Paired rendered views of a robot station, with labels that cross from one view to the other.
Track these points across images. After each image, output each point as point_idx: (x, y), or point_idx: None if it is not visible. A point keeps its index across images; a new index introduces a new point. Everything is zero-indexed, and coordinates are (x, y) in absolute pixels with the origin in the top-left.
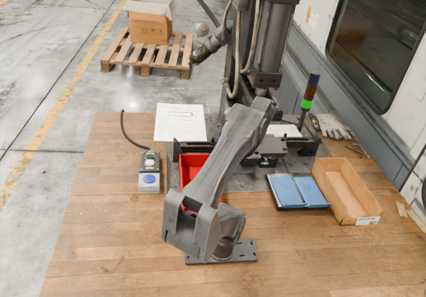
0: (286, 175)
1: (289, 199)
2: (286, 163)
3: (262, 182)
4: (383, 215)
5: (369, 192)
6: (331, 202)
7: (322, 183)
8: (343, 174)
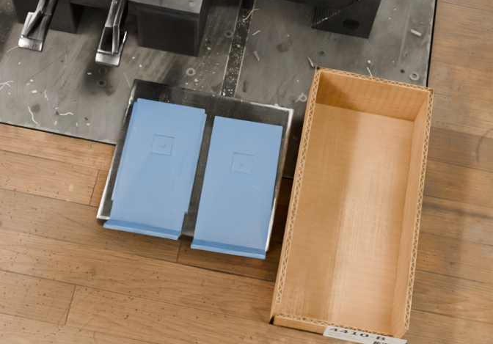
0: (198, 103)
1: (146, 200)
2: (248, 45)
3: (114, 106)
4: (447, 325)
5: (411, 255)
6: (283, 243)
7: (297, 164)
8: (413, 139)
